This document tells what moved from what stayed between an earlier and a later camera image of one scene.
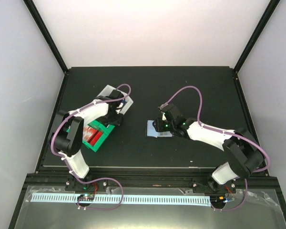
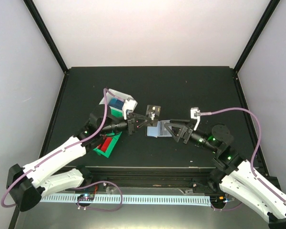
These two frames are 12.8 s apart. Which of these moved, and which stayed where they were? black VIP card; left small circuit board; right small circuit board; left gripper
Moved: left gripper; black VIP card
Stayed: right small circuit board; left small circuit board
